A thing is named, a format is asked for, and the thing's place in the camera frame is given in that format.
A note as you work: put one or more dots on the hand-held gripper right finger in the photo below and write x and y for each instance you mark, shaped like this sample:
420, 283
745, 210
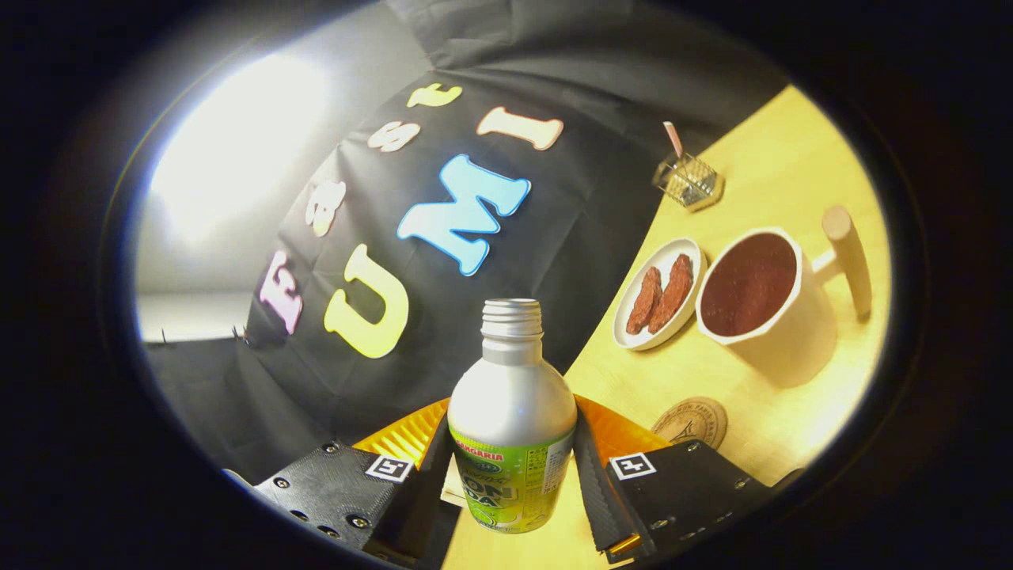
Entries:
597, 491

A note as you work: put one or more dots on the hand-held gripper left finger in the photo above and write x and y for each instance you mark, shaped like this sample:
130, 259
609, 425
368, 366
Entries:
419, 495

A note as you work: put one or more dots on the round brown cork coaster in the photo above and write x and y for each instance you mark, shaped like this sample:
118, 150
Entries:
692, 423

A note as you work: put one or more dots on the silver bottle with green label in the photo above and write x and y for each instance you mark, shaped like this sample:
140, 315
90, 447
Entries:
510, 396

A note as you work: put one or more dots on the white round plate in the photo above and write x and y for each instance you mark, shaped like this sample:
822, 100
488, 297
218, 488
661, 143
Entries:
633, 336

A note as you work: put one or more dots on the brown meat piece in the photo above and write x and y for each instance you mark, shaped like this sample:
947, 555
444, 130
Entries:
674, 289
645, 301

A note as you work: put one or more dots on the pink striped straw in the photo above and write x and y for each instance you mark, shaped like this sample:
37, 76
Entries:
673, 138

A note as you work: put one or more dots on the wooden table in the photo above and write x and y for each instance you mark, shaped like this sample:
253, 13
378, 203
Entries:
791, 158

